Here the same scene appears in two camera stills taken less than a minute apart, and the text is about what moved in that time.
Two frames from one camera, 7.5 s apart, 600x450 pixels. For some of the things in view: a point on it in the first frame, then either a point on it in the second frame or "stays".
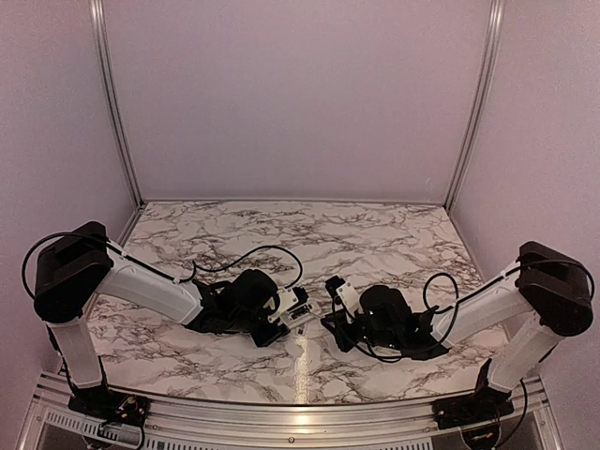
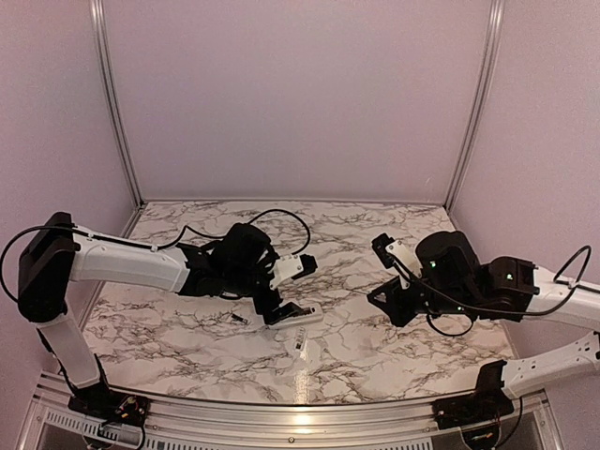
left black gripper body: [263, 339] to [264, 307]
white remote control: [299, 314] stays
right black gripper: [337, 320] to [398, 312]
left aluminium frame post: [99, 22] stays
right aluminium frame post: [498, 8] stays
